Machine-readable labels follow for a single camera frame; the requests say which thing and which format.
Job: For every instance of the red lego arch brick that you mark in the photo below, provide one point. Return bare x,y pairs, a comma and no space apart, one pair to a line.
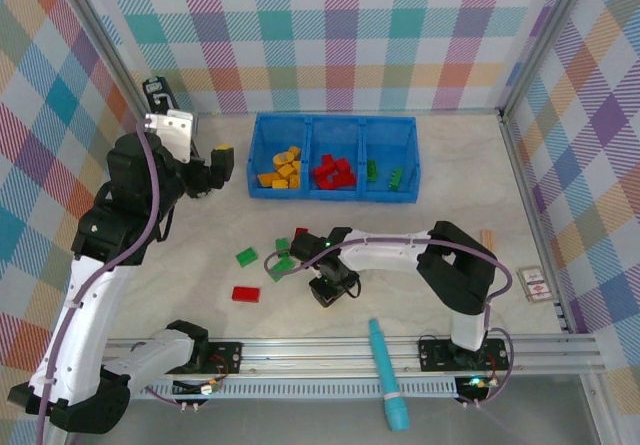
346,177

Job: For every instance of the aluminium frame side rail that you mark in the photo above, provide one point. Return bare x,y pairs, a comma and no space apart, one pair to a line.
529,190

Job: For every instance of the long green lego brick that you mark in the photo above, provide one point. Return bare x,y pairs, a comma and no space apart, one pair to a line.
281,264

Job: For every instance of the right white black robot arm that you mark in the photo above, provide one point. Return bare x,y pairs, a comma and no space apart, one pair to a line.
380,255

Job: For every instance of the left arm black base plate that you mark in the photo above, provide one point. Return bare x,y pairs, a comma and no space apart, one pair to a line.
225,357

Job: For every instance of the teal marker pen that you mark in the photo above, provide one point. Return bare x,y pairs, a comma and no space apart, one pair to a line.
384,360

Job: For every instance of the blue three-compartment plastic bin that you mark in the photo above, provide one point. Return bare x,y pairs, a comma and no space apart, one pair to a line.
335,130

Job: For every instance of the small wooden block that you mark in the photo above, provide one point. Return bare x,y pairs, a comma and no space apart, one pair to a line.
488,241

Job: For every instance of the wiring with yellow connector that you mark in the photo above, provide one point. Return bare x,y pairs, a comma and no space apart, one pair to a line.
475,382
209,388

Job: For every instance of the yellow lego slope brick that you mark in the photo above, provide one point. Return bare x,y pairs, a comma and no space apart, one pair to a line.
286,170

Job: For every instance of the deck of playing cards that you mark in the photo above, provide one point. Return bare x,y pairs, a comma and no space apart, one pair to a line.
534,285

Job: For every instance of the aluminium frame post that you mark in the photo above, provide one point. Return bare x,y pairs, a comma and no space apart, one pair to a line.
556,20
98,20

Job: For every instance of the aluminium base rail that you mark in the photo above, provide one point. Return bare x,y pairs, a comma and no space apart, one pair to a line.
310,355

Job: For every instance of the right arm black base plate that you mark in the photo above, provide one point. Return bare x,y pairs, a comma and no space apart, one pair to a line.
432,357

